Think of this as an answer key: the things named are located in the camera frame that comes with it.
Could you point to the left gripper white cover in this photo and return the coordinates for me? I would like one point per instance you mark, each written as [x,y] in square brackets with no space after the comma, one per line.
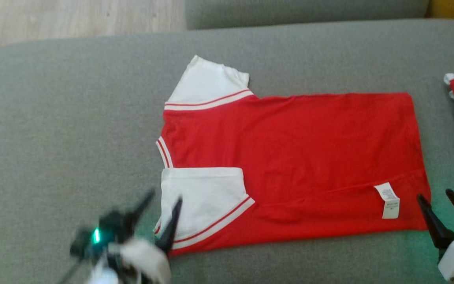
[112,232]

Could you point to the red t-shirt white sleeves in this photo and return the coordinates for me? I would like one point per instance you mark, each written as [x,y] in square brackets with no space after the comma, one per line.
[298,150]

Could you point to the large grey sofa seat cushion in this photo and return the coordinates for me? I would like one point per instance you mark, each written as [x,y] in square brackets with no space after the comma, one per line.
[73,118]

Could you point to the small grey sofa cushion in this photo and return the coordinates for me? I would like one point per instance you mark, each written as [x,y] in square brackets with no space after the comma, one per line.
[306,14]

